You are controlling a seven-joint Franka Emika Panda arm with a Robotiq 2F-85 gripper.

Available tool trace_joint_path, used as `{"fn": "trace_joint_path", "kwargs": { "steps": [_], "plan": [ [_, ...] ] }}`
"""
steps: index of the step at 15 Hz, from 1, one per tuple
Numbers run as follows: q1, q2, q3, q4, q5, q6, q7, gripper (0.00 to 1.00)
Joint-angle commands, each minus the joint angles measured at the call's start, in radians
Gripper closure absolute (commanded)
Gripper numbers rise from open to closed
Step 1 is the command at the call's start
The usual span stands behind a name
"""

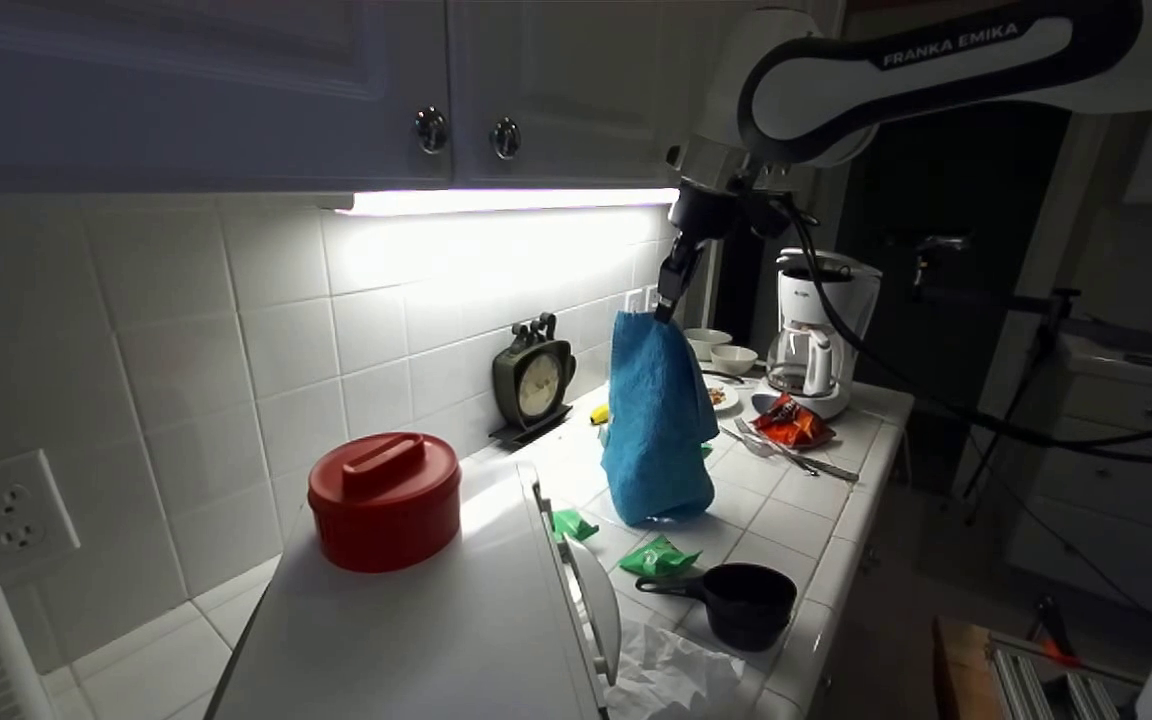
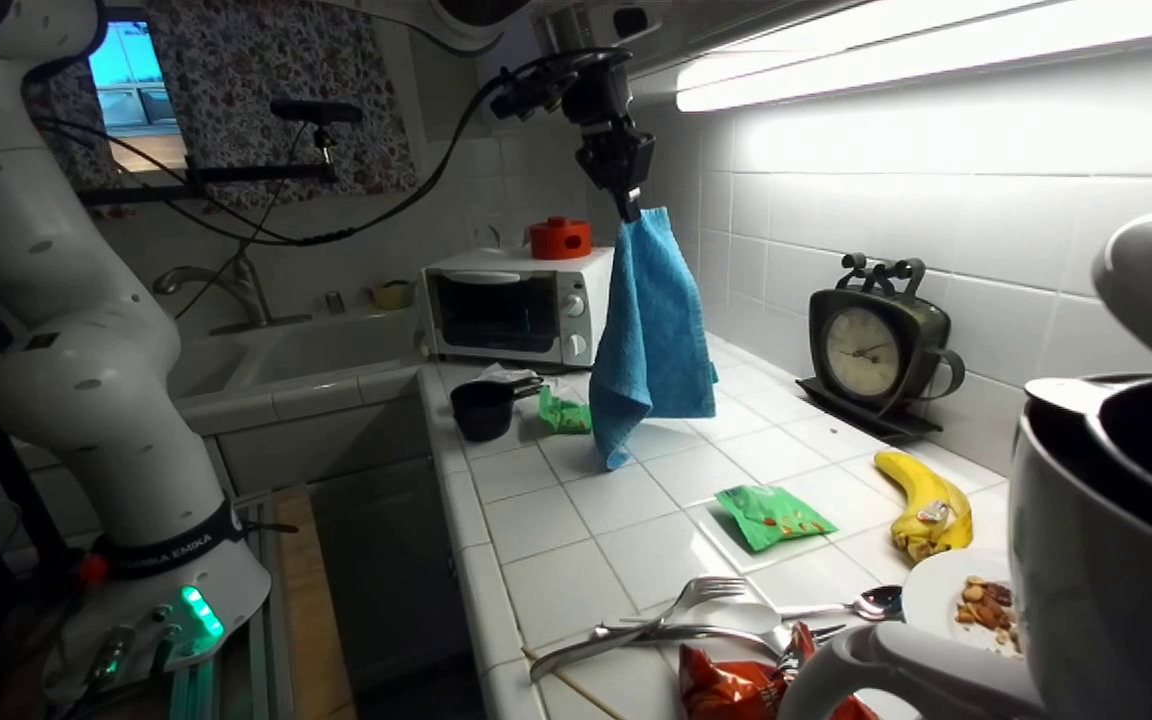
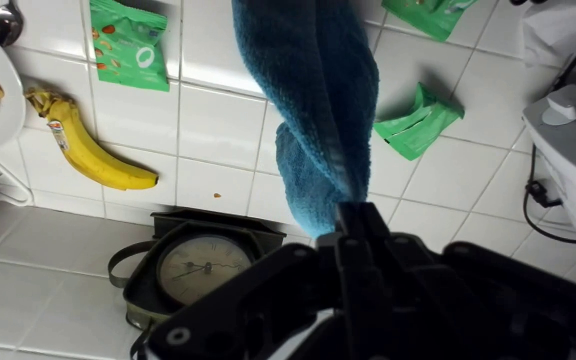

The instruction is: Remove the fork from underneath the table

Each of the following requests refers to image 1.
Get black retro clock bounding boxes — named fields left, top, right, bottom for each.
left=491, top=311, right=577, bottom=448

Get red chip bag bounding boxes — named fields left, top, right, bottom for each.
left=754, top=398, right=830, bottom=453

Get under-cabinet light bar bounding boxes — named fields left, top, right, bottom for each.
left=335, top=188, right=679, bottom=219

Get black measuring cup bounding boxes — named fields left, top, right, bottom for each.
left=640, top=565, right=794, bottom=653

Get white upper cabinets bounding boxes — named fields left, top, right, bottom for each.
left=0, top=0, right=752, bottom=192

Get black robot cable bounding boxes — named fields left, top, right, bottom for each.
left=773, top=196, right=1152, bottom=472

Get red round container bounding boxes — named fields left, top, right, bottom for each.
left=307, top=430, right=459, bottom=573

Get white coffee maker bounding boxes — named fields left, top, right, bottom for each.
left=768, top=247, right=882, bottom=419

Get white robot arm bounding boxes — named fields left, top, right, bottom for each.
left=654, top=0, right=1152, bottom=314

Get white wall outlet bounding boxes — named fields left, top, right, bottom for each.
left=0, top=448, right=78, bottom=580

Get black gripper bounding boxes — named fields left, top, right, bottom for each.
left=651, top=184, right=792, bottom=321

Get silver knife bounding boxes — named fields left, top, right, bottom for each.
left=720, top=427, right=861, bottom=483

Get white plate with nuts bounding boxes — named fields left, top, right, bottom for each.
left=702, top=376, right=743, bottom=414

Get blue towel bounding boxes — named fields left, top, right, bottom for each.
left=604, top=311, right=716, bottom=527

